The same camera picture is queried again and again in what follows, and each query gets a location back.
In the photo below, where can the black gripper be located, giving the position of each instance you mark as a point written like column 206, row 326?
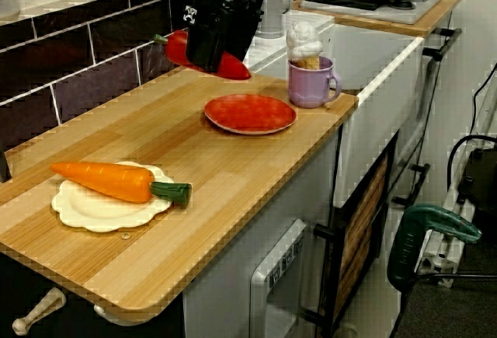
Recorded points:
column 225, row 11

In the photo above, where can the red toy pepper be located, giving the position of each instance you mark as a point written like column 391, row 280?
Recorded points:
column 176, row 48

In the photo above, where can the orange toy carrot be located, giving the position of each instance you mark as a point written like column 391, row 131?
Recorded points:
column 105, row 180

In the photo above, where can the grey toy faucet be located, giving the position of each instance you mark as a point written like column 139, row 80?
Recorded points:
column 273, row 15

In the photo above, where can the red round plate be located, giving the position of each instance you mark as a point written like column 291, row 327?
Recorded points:
column 250, row 114

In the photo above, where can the white toy ice cream cone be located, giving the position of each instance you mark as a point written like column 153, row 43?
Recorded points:
column 303, row 42

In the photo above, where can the purple plastic mug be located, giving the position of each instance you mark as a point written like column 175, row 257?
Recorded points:
column 308, row 85

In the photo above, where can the dark tiled backsplash panel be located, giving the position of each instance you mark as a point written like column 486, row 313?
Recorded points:
column 77, row 62

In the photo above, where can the white toy kitchen unit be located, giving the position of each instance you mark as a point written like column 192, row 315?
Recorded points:
column 372, row 93

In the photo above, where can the grey toy stove hob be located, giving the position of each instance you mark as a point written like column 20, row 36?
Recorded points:
column 388, row 13

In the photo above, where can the cream scalloped plate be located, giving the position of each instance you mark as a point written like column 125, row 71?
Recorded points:
column 93, row 213

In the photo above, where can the small metal screw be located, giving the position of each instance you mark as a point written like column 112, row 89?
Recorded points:
column 125, row 235

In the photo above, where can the wood look oven door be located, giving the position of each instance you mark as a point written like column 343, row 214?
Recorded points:
column 361, row 229

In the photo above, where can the grey toy water dispenser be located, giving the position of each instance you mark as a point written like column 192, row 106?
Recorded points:
column 279, row 307

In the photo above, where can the white hook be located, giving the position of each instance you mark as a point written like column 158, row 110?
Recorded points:
column 110, row 316

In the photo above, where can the black box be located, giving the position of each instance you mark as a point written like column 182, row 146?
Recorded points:
column 481, row 175

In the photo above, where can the aluminium frame rail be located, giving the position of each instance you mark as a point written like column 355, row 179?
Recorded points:
column 436, row 266

